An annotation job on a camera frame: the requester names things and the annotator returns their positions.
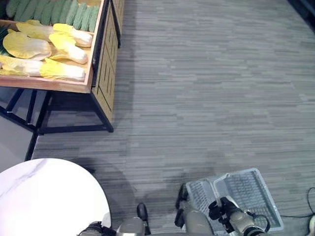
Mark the dark fixture with black edge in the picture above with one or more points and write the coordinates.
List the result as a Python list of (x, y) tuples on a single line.
[(304, 9)]

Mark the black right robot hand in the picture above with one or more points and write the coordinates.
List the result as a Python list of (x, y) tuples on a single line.
[(227, 203)]

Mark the wooden produce display crate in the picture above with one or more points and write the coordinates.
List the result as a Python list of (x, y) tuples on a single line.
[(61, 84)]

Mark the black metal stand frame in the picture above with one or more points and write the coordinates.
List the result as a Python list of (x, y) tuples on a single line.
[(71, 127)]

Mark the round white marble table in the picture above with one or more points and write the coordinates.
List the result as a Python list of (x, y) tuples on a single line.
[(46, 196)]

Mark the grey plastic shopping basket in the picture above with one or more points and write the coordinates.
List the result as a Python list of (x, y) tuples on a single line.
[(248, 189)]

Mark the wooden slatted stand side panel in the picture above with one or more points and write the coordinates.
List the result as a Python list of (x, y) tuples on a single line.
[(107, 71)]

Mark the green bumpy cucumber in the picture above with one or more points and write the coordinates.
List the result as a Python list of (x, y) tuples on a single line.
[(57, 12), (48, 13), (22, 9), (32, 9), (79, 17), (40, 11), (11, 7), (72, 13), (65, 11), (94, 19), (86, 19)]

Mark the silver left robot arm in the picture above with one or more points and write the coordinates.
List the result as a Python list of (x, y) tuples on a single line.
[(94, 229)]

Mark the yellow napa cabbage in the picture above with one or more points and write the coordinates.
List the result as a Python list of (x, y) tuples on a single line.
[(34, 30), (73, 34), (19, 66), (69, 48), (24, 46), (61, 71)]

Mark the dark left robot foot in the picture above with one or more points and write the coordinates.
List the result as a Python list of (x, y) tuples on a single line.
[(142, 211)]

